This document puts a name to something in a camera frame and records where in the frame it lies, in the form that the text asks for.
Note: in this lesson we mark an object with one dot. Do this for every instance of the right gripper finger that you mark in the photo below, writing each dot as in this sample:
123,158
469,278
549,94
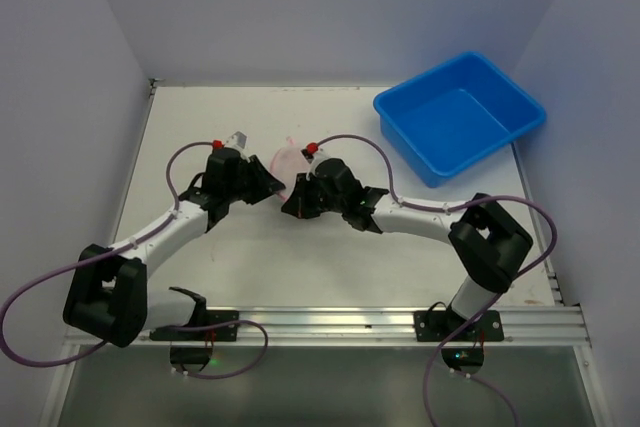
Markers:
301,208
304,189

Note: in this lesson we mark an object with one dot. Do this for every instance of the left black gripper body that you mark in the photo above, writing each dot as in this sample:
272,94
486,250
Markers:
252,178

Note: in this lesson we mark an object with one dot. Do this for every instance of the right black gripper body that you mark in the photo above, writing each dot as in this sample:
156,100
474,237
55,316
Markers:
305,195

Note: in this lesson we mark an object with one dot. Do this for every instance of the white mesh laundry bag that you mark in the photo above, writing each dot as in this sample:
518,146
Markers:
287,163

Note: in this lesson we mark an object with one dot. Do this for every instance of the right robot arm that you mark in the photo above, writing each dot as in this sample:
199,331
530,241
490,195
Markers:
490,244

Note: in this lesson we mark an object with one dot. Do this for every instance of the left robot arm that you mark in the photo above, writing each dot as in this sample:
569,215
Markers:
109,296

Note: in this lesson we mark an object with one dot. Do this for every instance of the blue plastic bin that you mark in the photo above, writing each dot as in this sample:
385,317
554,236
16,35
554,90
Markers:
453,116

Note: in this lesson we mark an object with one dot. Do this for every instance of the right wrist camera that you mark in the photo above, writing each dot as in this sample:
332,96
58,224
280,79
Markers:
314,155

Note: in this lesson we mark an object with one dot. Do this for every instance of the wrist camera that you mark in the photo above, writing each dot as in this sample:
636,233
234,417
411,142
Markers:
314,155
237,141

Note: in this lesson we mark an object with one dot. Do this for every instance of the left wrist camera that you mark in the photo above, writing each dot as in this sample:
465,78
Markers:
237,141

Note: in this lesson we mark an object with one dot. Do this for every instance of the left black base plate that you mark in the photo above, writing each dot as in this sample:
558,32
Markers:
220,321

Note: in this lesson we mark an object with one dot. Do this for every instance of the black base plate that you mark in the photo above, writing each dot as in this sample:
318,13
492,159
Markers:
220,321
438,323

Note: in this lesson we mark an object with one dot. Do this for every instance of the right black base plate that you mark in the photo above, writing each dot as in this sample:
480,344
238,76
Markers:
438,323

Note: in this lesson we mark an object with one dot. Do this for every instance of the aluminium mounting rail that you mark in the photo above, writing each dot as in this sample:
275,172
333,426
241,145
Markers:
529,326

